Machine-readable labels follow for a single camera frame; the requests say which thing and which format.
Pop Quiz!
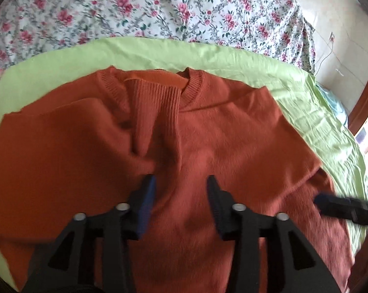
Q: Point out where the orange knit sweater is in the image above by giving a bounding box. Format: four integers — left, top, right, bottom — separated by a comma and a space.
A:
0, 67, 353, 292

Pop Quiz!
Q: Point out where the light blue cloth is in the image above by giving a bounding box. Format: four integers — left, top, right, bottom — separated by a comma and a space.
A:
316, 83, 348, 128

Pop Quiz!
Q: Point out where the white floral rose bedspread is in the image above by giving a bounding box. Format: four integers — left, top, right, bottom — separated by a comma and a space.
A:
0, 0, 315, 77

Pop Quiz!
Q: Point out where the wooden door frame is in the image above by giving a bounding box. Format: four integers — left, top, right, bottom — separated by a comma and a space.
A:
348, 82, 368, 136

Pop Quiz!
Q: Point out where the white wall cable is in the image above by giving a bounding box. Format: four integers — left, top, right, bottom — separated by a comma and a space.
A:
313, 32, 345, 77

